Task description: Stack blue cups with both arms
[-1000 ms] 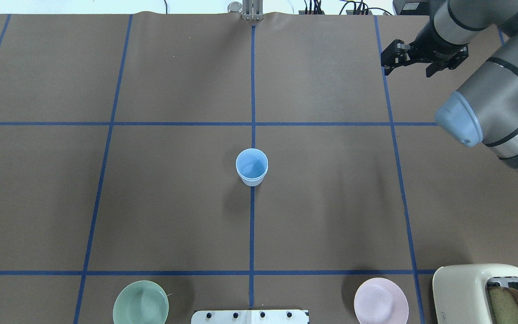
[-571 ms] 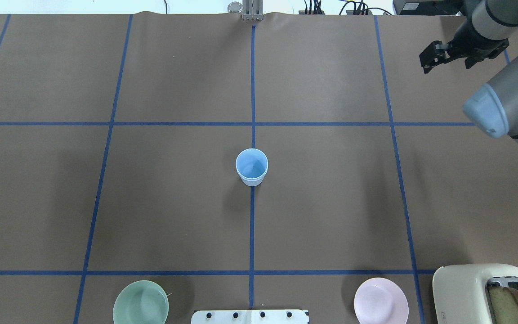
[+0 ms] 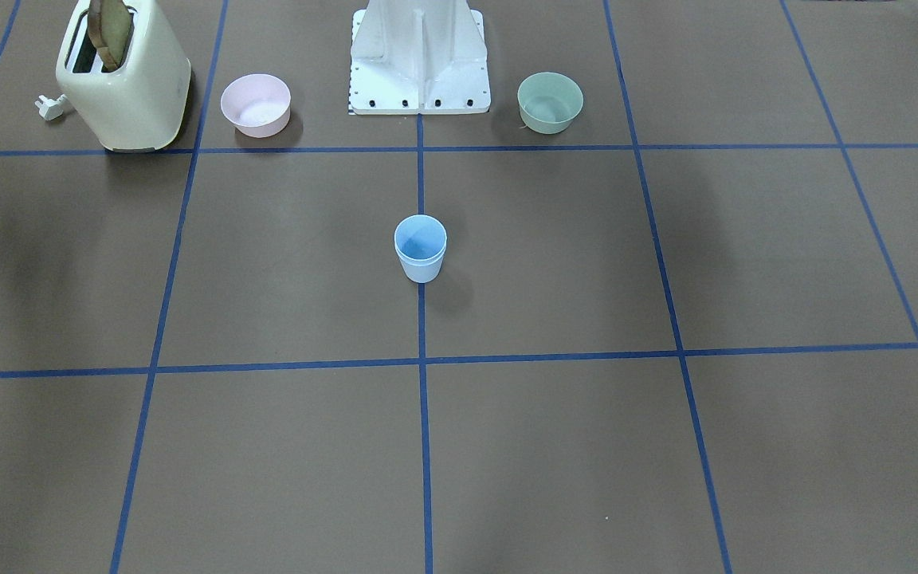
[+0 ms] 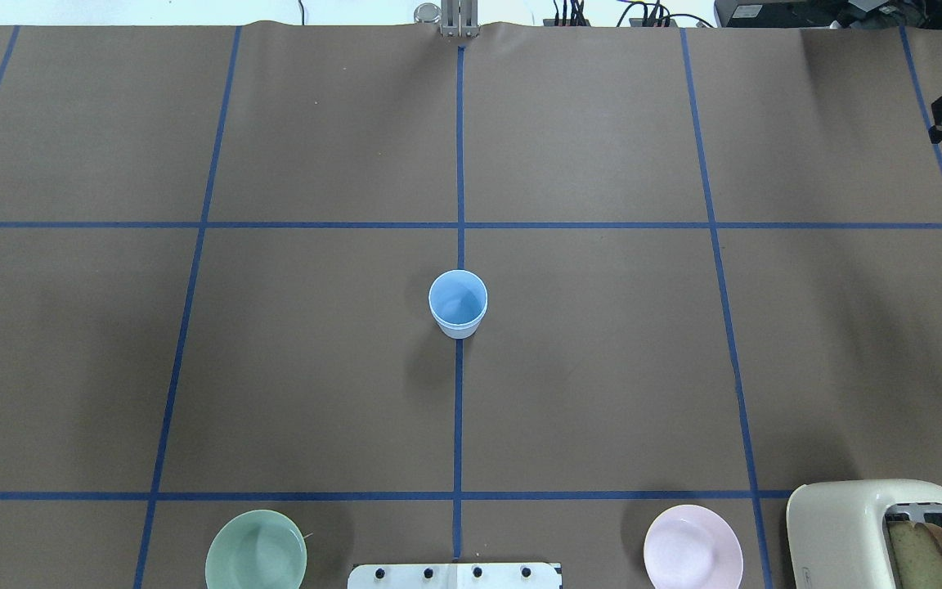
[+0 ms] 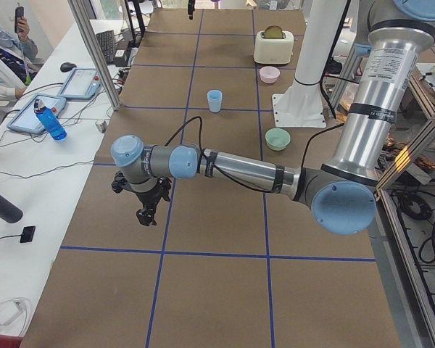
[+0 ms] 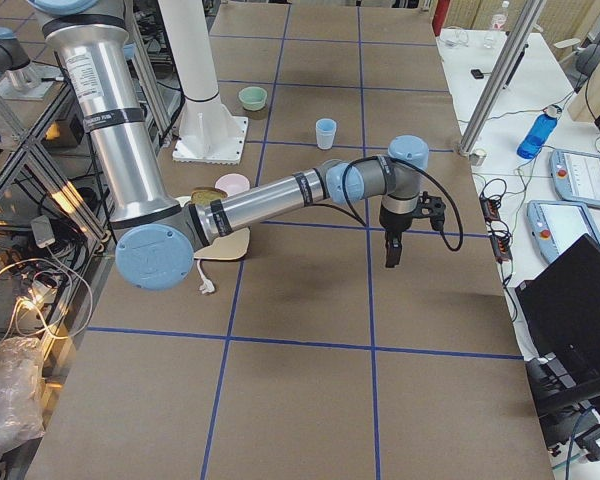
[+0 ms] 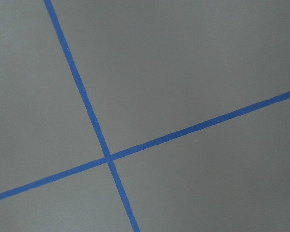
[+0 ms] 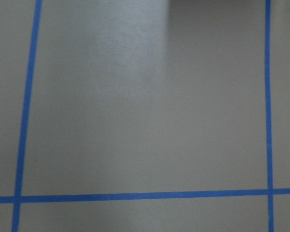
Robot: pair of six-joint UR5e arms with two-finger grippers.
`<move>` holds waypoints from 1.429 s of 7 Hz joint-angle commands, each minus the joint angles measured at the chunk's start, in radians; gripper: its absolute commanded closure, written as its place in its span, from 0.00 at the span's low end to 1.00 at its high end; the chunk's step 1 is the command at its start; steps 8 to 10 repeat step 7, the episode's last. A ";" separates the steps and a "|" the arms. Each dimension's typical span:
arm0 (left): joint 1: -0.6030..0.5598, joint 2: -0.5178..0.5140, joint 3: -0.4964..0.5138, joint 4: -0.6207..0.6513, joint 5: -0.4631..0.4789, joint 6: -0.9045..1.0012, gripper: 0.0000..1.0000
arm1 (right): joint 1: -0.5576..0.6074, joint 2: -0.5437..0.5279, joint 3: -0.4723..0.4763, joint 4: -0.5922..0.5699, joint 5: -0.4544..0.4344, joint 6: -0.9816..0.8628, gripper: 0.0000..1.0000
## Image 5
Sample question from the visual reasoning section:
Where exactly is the cream toaster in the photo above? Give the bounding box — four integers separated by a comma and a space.
253, 30, 294, 65

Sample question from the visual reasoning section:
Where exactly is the green plastic bowl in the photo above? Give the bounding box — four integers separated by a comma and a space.
265, 128, 291, 152

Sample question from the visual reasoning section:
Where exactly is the aluminium frame post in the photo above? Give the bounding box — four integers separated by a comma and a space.
68, 0, 121, 111

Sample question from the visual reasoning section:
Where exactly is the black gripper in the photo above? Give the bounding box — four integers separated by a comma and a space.
111, 171, 171, 226

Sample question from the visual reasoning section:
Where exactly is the black keyboard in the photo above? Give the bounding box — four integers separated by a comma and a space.
96, 30, 115, 65

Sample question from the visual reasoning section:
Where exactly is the black smartphone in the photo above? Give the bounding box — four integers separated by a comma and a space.
14, 6, 25, 33

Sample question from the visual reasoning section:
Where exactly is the teach pendant tablet far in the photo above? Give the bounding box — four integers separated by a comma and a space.
58, 67, 101, 100

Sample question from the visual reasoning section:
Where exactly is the teach pendant tablet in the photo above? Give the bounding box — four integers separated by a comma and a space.
58, 67, 101, 100
7, 94, 67, 134

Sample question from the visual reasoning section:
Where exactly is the bread slice in toaster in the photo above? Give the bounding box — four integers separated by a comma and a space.
262, 25, 284, 40

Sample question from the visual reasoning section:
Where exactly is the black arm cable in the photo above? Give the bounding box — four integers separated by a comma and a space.
165, 115, 345, 192

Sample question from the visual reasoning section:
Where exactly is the small black square pad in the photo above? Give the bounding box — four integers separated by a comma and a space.
20, 225, 36, 244

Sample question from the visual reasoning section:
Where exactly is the light blue plastic cup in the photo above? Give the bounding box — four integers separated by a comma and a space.
207, 89, 223, 113
207, 95, 222, 113

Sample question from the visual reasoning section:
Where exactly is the white side table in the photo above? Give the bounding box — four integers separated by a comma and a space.
0, 17, 131, 340

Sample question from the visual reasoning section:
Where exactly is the teach pendant tablet near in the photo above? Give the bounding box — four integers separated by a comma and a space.
7, 94, 67, 134

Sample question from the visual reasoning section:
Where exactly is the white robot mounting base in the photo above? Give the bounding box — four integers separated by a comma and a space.
272, 0, 349, 128

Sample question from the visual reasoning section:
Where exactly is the pink plastic bowl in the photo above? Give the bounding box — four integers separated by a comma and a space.
259, 66, 280, 84

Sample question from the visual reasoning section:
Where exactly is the black computer mouse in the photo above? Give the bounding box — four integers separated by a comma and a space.
59, 62, 77, 73

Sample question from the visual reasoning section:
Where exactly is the black thermos bottle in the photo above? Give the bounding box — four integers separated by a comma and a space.
0, 195, 23, 223

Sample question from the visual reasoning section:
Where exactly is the seated person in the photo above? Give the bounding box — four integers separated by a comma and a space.
0, 16, 39, 102

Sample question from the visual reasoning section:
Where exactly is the blue water bottle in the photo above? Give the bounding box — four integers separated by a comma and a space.
33, 99, 67, 141

